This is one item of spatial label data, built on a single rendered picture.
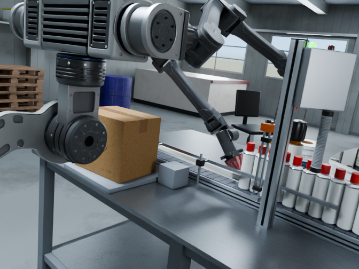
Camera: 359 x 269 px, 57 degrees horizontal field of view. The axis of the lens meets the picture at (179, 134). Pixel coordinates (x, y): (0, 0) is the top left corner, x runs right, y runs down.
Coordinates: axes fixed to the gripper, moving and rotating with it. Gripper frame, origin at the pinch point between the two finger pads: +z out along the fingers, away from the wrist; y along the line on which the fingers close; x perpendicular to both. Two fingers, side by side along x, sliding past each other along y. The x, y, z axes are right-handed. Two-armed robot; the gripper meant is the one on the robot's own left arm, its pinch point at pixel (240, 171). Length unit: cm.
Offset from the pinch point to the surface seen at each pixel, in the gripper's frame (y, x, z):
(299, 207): -3.5, -19.9, 21.7
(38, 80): 170, 443, -322
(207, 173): -1.1, 16.5, -5.7
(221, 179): -1.5, 10.1, -0.4
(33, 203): -2, 212, -52
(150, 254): 4, 87, 22
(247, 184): -2.7, -2.3, 6.1
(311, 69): -16, -52, -18
